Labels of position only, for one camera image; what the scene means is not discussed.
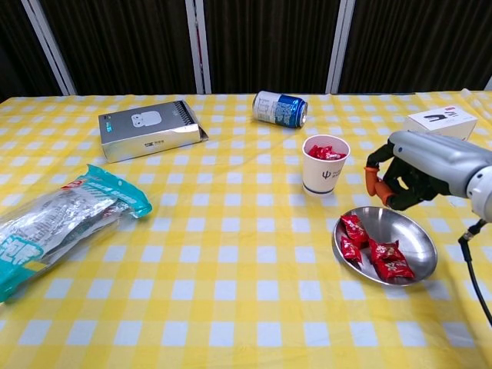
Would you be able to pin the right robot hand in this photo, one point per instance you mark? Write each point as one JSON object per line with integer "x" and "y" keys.
{"x": 434, "y": 153}

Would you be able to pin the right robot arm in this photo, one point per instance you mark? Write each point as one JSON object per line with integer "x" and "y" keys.
{"x": 482, "y": 192}

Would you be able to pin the metal bowl of red candies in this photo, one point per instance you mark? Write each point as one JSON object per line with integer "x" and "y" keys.
{"x": 403, "y": 234}

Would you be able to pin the white paper cup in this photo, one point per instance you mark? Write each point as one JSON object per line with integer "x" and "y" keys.
{"x": 324, "y": 177}

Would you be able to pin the white stapler box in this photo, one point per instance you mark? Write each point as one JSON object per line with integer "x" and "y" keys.
{"x": 442, "y": 121}

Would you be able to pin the blue beverage can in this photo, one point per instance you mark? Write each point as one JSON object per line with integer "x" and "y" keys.
{"x": 280, "y": 109}

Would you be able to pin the yellow checkered tablecloth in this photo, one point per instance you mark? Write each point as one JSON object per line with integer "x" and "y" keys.
{"x": 230, "y": 269}

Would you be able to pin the silver earbuds box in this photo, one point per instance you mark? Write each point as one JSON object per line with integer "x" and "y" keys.
{"x": 146, "y": 127}

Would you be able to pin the teal snack bag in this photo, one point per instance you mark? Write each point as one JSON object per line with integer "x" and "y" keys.
{"x": 57, "y": 227}

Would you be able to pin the white partition post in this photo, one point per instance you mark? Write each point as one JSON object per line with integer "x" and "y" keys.
{"x": 199, "y": 46}
{"x": 489, "y": 84}
{"x": 342, "y": 46}
{"x": 50, "y": 50}

